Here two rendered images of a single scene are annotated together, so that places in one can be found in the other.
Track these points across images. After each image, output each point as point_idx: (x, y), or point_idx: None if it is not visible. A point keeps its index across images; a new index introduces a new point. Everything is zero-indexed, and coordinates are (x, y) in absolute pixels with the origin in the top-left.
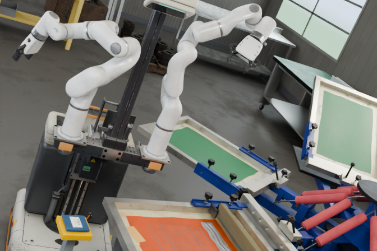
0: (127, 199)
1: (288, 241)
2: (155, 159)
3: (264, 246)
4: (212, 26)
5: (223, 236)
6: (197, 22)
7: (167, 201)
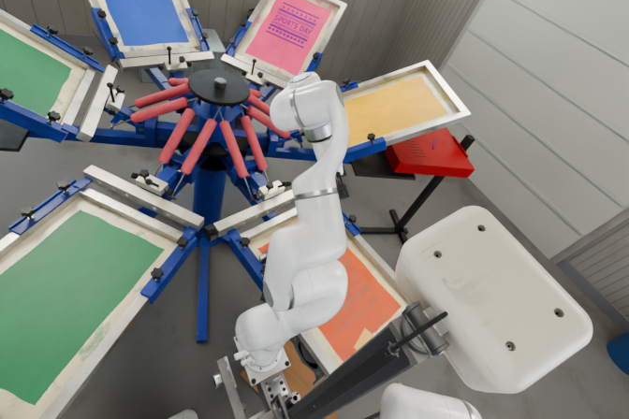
0: (328, 368)
1: (285, 195)
2: None
3: (290, 217)
4: (340, 207)
5: None
6: (310, 245)
7: None
